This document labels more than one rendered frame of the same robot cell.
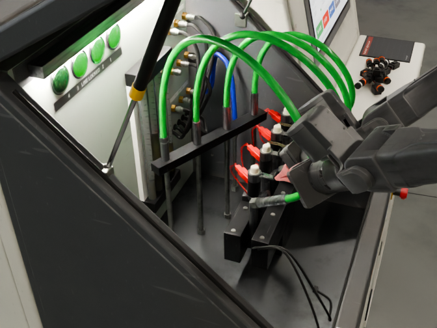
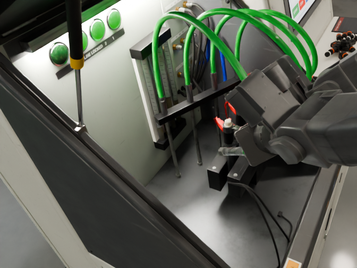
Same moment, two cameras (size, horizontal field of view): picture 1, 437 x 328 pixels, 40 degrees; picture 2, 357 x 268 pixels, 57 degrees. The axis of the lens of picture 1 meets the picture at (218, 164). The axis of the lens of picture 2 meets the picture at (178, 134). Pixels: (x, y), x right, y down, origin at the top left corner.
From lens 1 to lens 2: 38 cm
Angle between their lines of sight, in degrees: 14
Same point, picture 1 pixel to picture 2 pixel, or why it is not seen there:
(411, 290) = not seen: outside the picture
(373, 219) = not seen: hidden behind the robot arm
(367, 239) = (323, 179)
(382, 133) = (318, 100)
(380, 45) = (349, 23)
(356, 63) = (328, 37)
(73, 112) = not seen: hidden behind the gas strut
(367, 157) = (296, 128)
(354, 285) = (307, 219)
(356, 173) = (285, 144)
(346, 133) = (281, 99)
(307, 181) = (252, 141)
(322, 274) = (287, 202)
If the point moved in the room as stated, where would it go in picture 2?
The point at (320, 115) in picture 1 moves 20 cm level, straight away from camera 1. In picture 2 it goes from (254, 80) to (278, 17)
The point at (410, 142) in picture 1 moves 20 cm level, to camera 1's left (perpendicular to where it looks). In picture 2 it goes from (347, 114) to (144, 116)
